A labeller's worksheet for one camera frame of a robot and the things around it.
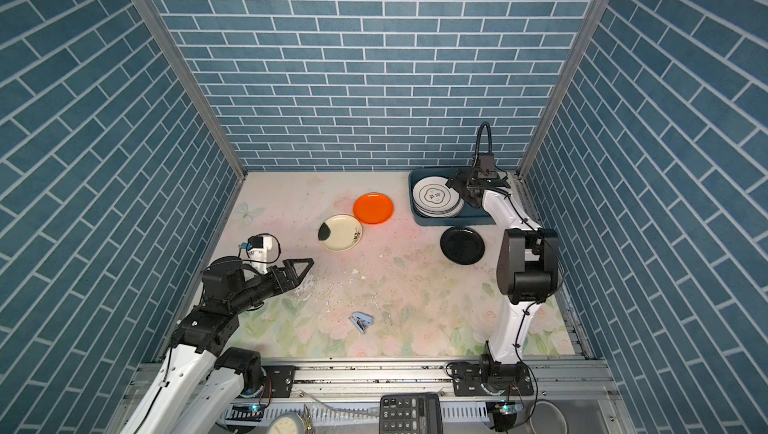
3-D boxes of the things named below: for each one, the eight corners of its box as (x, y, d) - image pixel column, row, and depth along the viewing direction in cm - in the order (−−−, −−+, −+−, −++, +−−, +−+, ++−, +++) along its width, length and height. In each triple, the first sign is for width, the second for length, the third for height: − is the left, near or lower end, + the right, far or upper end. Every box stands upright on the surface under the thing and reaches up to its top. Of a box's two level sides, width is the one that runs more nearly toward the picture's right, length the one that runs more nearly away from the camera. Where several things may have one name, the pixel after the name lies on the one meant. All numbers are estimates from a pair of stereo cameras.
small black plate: (442, 264, 98) (443, 260, 96) (439, 230, 106) (439, 226, 104) (486, 264, 98) (488, 261, 96) (479, 230, 106) (481, 226, 104)
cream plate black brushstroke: (315, 251, 100) (314, 248, 98) (322, 217, 109) (321, 214, 107) (360, 251, 100) (359, 248, 98) (363, 218, 109) (363, 214, 107)
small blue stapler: (349, 321, 86) (347, 317, 84) (360, 308, 88) (359, 305, 86) (363, 335, 83) (362, 332, 81) (374, 321, 86) (374, 318, 84)
